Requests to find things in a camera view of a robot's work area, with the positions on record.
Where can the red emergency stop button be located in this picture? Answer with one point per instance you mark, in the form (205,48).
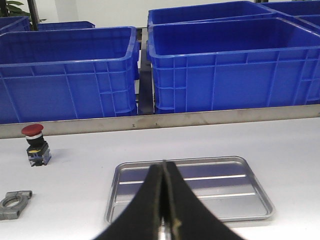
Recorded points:
(38,151)

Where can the blue crate rear right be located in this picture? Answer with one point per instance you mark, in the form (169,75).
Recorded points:
(295,8)

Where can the silver metal tray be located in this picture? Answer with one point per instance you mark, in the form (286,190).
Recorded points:
(226,185)

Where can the blue crate rear centre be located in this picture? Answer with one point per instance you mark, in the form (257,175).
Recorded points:
(224,11)

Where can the blue crate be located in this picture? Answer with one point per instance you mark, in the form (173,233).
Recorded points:
(224,11)
(68,74)
(14,24)
(295,8)
(234,64)
(71,25)

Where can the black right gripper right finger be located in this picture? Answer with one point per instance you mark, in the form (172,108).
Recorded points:
(189,217)

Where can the blue crate rear left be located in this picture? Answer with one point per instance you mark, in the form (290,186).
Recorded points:
(71,25)

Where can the blue crate far left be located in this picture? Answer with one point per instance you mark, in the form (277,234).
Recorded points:
(14,24)

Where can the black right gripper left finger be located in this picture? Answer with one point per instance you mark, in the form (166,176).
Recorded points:
(141,219)

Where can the green potted plant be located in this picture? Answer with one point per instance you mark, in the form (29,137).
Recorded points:
(12,8)

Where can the grey metal pipe clamp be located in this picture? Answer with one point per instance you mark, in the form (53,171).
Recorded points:
(14,202)

